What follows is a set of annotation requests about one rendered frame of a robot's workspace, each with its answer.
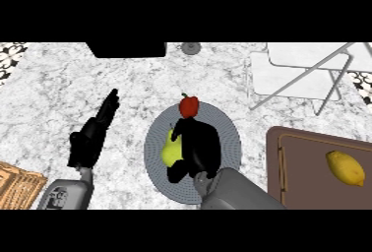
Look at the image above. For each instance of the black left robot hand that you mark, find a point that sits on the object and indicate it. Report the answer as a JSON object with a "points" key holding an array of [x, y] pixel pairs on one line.
{"points": [[92, 138]]}

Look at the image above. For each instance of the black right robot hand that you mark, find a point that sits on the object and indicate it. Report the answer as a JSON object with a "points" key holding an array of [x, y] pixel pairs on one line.
{"points": [[200, 144]]}

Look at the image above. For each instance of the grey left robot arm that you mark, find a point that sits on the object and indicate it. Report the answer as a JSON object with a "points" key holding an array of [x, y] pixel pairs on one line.
{"points": [[69, 193]]}

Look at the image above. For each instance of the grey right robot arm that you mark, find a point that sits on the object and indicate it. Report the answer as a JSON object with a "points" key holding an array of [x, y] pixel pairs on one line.
{"points": [[237, 192]]}

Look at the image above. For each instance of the green pear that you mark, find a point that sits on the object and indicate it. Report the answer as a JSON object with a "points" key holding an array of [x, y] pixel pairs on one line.
{"points": [[172, 151]]}

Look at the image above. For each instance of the round grey placemat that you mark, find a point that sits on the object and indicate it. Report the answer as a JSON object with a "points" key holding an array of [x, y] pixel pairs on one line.
{"points": [[233, 144]]}

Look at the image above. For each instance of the red bell pepper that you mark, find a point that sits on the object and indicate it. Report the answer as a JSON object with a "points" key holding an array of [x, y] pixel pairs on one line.
{"points": [[190, 105]]}

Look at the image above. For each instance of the wicker basket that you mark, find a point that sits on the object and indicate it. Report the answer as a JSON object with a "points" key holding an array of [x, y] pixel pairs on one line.
{"points": [[19, 187]]}

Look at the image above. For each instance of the brown cutting board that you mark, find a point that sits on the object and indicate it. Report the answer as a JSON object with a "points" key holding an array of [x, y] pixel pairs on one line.
{"points": [[320, 174]]}

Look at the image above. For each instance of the small grey round disc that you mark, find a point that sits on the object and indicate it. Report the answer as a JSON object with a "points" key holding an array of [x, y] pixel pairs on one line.
{"points": [[191, 48]]}

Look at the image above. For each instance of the yellow lemon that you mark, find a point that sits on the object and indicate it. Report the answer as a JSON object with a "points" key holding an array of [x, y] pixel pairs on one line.
{"points": [[345, 168]]}

